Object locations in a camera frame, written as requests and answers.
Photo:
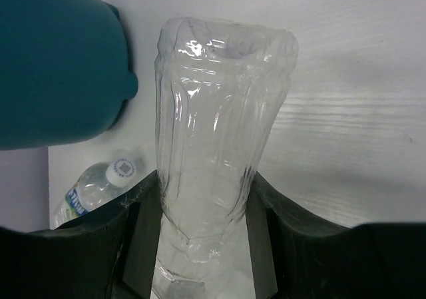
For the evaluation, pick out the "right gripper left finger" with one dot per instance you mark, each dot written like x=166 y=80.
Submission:
x=107 y=253

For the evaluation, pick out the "large crushed clear bottle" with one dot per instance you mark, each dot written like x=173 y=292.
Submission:
x=219 y=88

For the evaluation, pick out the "teal bin with yellow rim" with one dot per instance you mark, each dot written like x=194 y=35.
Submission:
x=65 y=71

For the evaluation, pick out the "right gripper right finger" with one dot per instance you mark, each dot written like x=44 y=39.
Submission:
x=297 y=254

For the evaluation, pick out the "green label water bottle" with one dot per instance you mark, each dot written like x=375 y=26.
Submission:
x=98 y=185

